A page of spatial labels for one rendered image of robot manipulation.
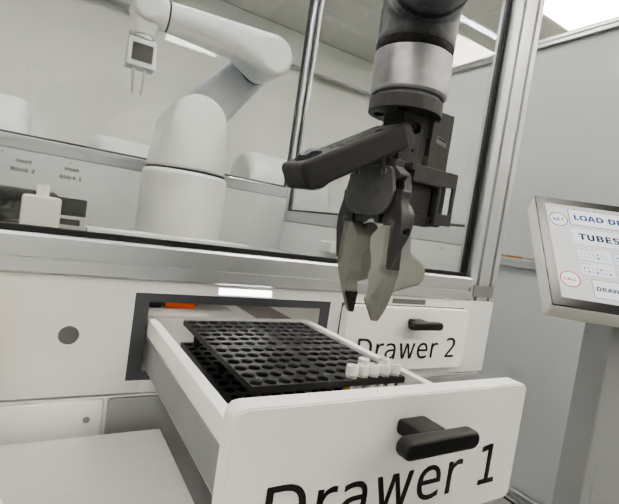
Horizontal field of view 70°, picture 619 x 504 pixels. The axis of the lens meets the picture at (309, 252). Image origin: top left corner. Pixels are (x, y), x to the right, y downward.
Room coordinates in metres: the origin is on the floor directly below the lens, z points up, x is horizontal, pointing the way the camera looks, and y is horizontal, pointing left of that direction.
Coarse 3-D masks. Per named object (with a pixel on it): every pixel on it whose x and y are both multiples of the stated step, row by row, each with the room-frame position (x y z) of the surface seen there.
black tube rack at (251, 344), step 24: (216, 336) 0.50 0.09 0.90; (240, 336) 0.52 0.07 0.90; (264, 336) 0.54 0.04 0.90; (288, 336) 0.55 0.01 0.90; (312, 336) 0.57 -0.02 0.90; (192, 360) 0.51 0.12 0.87; (216, 360) 0.51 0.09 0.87; (240, 360) 0.43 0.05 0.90; (264, 360) 0.44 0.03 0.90; (288, 360) 0.46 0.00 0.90; (312, 360) 0.48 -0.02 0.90; (336, 360) 0.48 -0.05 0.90; (216, 384) 0.44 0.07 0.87; (240, 384) 0.44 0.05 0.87
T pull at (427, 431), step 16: (400, 432) 0.32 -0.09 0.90; (416, 432) 0.30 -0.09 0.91; (432, 432) 0.30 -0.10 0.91; (448, 432) 0.31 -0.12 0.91; (464, 432) 0.31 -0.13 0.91; (400, 448) 0.28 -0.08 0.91; (416, 448) 0.28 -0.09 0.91; (432, 448) 0.29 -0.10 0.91; (448, 448) 0.30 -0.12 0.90; (464, 448) 0.31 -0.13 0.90
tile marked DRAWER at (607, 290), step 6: (594, 282) 0.91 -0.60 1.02; (600, 282) 0.91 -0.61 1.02; (606, 282) 0.91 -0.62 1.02; (612, 282) 0.91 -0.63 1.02; (594, 288) 0.90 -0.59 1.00; (600, 288) 0.90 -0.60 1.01; (606, 288) 0.90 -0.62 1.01; (612, 288) 0.90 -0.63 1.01; (618, 288) 0.91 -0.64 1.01; (594, 294) 0.90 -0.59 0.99; (600, 294) 0.90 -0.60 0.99; (606, 294) 0.90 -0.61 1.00; (612, 294) 0.90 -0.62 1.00; (618, 294) 0.90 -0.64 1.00; (612, 300) 0.89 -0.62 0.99; (618, 300) 0.89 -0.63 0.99
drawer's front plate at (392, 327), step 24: (360, 312) 0.70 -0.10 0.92; (384, 312) 0.73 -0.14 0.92; (408, 312) 0.76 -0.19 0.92; (432, 312) 0.79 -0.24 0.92; (456, 312) 0.82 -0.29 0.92; (360, 336) 0.71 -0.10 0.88; (384, 336) 0.73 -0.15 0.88; (408, 336) 0.76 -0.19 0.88; (432, 336) 0.79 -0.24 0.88; (456, 336) 0.83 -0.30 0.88; (408, 360) 0.77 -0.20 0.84; (432, 360) 0.80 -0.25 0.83; (456, 360) 0.83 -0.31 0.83
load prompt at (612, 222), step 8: (568, 216) 1.03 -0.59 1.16; (576, 216) 1.03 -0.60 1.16; (584, 216) 1.03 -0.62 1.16; (592, 216) 1.03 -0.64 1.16; (600, 216) 1.03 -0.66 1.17; (608, 216) 1.03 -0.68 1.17; (616, 216) 1.03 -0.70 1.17; (576, 224) 1.02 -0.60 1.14; (584, 224) 1.02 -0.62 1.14; (592, 224) 1.02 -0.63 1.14; (600, 224) 1.02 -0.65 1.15; (608, 224) 1.02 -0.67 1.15; (616, 224) 1.02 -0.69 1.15
